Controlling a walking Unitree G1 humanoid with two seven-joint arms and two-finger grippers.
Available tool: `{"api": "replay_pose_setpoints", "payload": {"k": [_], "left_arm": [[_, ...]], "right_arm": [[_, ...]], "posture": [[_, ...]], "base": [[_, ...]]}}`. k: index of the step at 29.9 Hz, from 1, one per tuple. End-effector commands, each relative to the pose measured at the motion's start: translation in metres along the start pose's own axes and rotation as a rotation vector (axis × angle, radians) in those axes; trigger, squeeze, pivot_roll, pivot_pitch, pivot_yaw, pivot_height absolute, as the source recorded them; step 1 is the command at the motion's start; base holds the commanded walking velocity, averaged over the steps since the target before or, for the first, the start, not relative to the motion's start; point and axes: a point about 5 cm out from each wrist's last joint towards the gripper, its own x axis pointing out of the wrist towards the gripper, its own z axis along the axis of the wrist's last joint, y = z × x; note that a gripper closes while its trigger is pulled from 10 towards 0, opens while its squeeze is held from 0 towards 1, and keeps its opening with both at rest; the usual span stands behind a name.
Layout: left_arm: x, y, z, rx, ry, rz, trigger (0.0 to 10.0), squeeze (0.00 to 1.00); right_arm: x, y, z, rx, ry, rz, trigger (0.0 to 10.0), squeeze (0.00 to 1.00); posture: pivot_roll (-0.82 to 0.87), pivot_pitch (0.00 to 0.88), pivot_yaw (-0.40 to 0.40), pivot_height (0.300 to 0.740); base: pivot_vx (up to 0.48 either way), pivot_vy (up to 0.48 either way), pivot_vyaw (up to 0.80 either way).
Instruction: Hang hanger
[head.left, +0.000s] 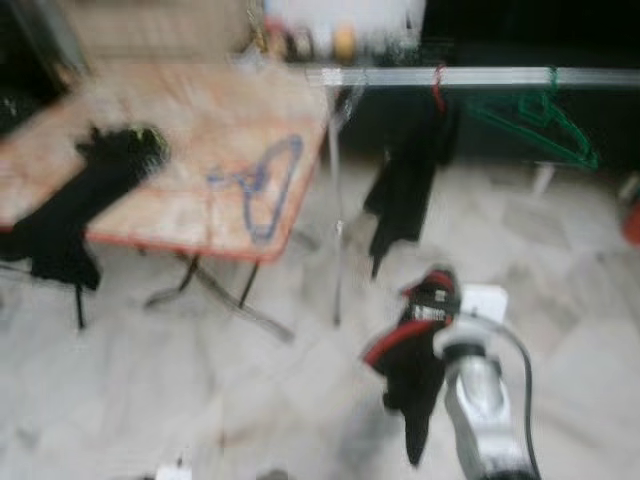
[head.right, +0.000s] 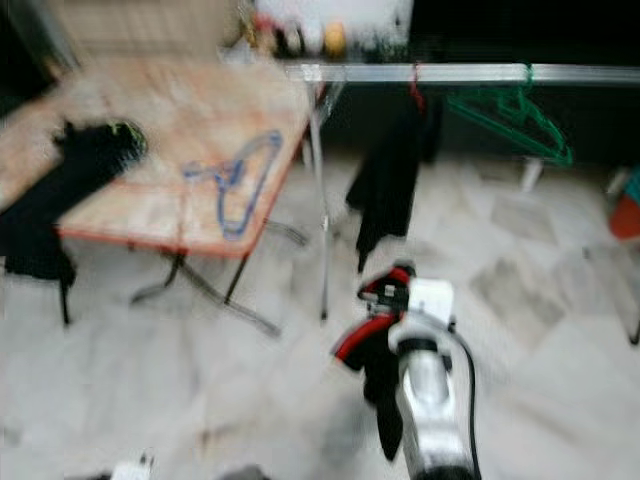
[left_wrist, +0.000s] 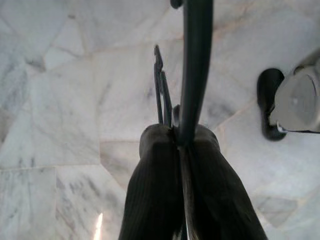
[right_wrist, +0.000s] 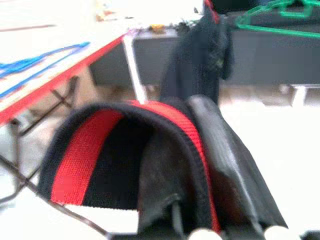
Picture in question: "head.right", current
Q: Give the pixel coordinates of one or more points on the black TV cabinet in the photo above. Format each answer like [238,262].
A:
[600,120]

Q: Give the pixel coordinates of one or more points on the black jacket red stripe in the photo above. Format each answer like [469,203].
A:
[375,370]

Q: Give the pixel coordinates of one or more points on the orange egg figurine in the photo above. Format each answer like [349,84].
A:
[333,38]

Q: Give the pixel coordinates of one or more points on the red plastic hanger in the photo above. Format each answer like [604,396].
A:
[417,88]

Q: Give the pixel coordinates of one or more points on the blue plastic hanger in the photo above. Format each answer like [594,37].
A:
[242,175]

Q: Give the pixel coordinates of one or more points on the green plastic hanger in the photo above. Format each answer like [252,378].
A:
[525,100]

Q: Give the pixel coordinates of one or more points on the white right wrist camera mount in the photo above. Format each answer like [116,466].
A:
[430,298]

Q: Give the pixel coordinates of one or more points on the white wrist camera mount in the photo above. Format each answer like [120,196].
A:
[132,468]
[430,298]

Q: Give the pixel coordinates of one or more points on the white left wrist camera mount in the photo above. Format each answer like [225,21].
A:
[132,468]

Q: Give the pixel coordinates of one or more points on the black flat television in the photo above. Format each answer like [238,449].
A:
[520,30]

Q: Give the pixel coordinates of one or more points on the silver metal clothes rack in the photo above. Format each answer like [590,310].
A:
[480,72]

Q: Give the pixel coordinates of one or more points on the black T-shirt green print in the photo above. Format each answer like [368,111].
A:
[390,185]
[50,210]

